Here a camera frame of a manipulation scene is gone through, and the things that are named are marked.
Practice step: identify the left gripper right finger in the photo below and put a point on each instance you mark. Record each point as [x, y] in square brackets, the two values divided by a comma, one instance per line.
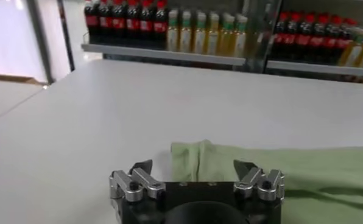
[269, 185]

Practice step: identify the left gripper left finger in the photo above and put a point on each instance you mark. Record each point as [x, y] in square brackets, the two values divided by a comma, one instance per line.
[123, 182]

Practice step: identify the light green t-shirt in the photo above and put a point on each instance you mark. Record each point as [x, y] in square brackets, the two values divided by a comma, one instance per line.
[306, 170]

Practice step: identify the grey metal shelf unit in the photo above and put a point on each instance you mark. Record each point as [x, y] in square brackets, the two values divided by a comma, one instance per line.
[321, 68]
[157, 54]

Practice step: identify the brown cardboard box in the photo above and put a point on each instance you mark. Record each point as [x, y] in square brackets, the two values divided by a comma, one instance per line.
[11, 79]

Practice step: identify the black slanted post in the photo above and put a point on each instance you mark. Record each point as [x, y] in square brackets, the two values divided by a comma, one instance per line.
[65, 36]

